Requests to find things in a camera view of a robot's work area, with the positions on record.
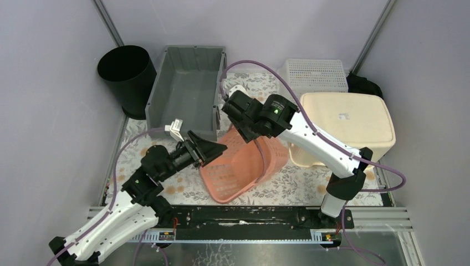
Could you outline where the pink perforated plastic basket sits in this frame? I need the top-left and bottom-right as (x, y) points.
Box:
(199, 126), (288, 203)

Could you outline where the grey plastic storage bin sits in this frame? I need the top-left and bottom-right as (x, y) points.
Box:
(145, 45), (227, 141)

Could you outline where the white perforated plastic basket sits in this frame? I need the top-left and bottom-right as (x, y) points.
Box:
(277, 59), (349, 98)

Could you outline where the cream plastic laundry basket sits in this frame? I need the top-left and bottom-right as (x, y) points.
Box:
(299, 92), (396, 162)

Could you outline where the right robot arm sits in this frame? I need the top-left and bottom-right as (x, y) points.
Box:
(222, 88), (372, 228)

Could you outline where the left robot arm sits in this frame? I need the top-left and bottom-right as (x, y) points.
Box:
(48, 131), (227, 265)

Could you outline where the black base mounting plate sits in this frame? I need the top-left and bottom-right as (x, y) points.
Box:
(153, 205), (354, 241)

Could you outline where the floral patterned table mat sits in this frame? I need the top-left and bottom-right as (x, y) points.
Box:
(103, 71), (385, 207)

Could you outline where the black cylindrical bin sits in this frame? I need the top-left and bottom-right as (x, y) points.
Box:
(97, 45), (157, 120)

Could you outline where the black crumpled cloth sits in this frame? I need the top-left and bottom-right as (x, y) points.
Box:
(346, 73), (384, 99)

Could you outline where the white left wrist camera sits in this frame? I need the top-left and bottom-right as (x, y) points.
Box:
(164, 119), (184, 142)

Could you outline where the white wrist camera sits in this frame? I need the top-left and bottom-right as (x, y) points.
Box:
(164, 119), (184, 142)
(228, 84), (248, 97)

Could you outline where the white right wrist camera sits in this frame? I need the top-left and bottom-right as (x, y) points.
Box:
(228, 84), (248, 97)

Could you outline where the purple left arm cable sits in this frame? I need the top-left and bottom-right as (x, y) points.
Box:
(45, 126), (173, 266)

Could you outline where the aluminium frame rail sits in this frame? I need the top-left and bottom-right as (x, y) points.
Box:
(85, 203), (414, 245)

